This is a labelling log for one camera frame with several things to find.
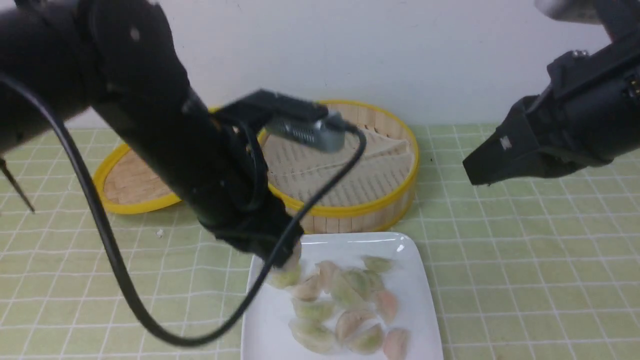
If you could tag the bamboo steamer lid yellow rim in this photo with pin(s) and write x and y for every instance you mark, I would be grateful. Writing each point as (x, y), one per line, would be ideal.
(126, 185)

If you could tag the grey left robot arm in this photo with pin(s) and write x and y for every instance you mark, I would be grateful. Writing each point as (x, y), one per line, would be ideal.
(118, 57)

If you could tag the pale dumpling left on plate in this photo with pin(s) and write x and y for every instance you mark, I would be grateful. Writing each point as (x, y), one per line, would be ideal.
(308, 290)

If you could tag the green dumpling plate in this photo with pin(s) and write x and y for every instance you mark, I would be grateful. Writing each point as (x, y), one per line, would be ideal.
(313, 335)
(376, 282)
(367, 342)
(319, 310)

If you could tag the green dumpling bottom centre plate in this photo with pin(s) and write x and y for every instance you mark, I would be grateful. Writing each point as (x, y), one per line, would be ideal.
(367, 342)

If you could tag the pink dumpling bottom right plate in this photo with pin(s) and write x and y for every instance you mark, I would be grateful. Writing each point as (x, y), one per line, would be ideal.
(396, 344)

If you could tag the green dumpling upper middle plate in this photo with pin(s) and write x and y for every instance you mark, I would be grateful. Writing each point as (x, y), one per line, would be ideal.
(376, 282)

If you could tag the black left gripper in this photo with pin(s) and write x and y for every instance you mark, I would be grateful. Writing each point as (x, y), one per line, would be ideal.
(208, 166)

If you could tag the green dumpling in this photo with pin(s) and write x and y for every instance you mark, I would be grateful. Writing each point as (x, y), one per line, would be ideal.
(284, 278)
(359, 281)
(380, 265)
(345, 295)

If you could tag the bamboo steamer basket yellow rim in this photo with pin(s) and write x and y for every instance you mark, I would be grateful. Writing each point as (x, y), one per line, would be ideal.
(373, 196)

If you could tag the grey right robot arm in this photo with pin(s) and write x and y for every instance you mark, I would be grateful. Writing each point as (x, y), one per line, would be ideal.
(618, 18)

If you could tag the green dumpling lower left plate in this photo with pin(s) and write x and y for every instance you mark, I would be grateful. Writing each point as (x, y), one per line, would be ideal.
(313, 335)

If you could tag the white dumpling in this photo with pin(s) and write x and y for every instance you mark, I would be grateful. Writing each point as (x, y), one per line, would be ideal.
(294, 259)

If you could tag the white square plate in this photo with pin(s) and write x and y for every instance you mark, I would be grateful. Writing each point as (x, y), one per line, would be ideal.
(266, 332)

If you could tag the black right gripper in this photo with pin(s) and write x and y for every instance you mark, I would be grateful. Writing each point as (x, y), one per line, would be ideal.
(586, 117)

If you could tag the green dumpling left middle plate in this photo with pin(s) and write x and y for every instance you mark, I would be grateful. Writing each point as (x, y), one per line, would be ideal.
(319, 310)

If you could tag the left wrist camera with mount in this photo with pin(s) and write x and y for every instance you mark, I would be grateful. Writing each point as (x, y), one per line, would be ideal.
(294, 119)

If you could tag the pale pink dumpling upper plate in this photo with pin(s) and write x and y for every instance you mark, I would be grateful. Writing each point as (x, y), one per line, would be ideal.
(325, 272)

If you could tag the black cable tie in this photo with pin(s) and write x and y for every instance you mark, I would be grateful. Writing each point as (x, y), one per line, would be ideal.
(4, 168)

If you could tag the pink dumpling right of plate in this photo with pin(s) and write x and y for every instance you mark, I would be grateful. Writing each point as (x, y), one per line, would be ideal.
(386, 305)

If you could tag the pink dumpling lower centre plate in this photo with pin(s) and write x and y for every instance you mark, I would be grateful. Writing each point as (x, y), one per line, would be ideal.
(349, 322)

